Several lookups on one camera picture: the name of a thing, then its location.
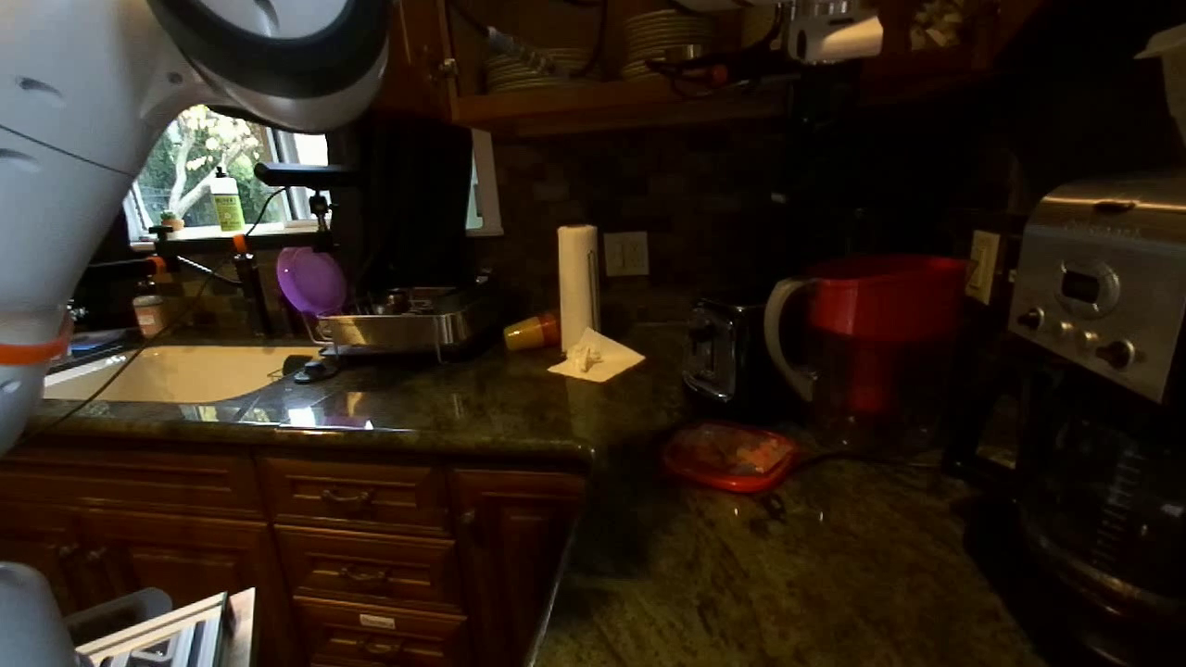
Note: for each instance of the red lidded clear water jug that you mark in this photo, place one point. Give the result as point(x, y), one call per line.
point(868, 344)

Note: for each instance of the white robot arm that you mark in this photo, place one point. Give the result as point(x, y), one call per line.
point(88, 88)

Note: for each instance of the white folded paper sheet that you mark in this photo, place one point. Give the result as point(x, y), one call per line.
point(599, 362)

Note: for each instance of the white paper towel roll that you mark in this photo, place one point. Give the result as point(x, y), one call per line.
point(576, 257)

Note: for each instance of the metal baking tray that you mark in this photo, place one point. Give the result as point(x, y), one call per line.
point(415, 320)

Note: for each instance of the purple round plate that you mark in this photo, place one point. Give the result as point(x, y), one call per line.
point(309, 278)

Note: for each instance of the wooden cabinet drawers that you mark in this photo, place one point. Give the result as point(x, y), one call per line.
point(358, 561)

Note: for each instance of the green dish soap bottle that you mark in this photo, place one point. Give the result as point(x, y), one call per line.
point(228, 203)

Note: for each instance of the silver black coffee maker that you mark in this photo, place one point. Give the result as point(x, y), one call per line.
point(1083, 532)

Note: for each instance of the black camera on stand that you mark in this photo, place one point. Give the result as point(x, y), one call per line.
point(311, 180)

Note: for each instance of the white wall outlet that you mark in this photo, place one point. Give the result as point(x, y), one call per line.
point(982, 263)

